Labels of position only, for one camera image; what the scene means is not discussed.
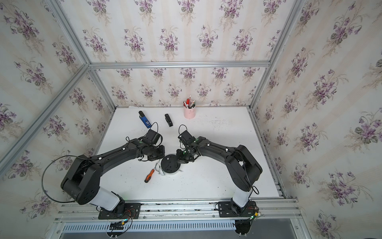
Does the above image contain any orange handled screwdriver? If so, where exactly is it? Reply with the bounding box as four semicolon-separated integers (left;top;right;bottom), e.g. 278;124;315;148
144;163;158;183

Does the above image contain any aluminium front rail frame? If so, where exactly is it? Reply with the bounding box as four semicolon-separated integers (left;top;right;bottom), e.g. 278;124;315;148
54;198;302;223

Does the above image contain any blue black stapler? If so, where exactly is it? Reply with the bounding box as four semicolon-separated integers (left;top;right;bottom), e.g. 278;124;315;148
138;111;152;128

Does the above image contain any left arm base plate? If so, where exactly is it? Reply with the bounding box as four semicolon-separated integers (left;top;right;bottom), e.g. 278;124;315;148
98;203;142;220

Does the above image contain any pink pen cup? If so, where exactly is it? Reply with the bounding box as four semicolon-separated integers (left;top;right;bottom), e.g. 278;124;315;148
183;107;196;120

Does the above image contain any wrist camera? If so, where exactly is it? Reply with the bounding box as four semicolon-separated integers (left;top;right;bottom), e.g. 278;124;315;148
178;130;196;148
142;129;163;146

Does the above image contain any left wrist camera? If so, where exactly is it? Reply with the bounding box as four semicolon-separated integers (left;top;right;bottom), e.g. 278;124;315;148
142;129;163;146

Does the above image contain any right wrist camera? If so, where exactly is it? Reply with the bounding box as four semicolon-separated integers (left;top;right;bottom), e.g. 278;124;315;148
178;130;196;148

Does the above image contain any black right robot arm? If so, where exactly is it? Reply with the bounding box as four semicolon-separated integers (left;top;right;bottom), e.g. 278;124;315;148
176;132;263;214

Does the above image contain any white twin-bell alarm clock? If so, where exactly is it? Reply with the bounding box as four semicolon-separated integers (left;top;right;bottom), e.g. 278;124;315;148
154;154;181;176

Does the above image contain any red pen in cup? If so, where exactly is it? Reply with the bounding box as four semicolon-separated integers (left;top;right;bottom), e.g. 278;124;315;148
186;95;191;109

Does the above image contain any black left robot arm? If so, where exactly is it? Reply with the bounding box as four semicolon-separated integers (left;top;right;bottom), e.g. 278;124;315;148
60;137;165;214

